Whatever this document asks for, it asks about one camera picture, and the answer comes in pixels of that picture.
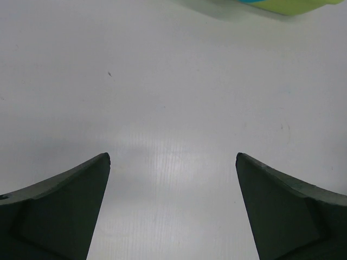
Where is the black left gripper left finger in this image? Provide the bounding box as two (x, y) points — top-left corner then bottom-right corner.
(1, 153), (110, 259)

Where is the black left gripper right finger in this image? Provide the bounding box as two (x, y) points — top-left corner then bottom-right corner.
(236, 153), (346, 259)

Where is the lime green plastic basket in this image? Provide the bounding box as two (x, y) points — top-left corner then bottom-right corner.
(244, 0), (343, 16)

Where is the turquoise t shirt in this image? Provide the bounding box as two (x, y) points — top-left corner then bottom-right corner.
(238, 0), (264, 4)

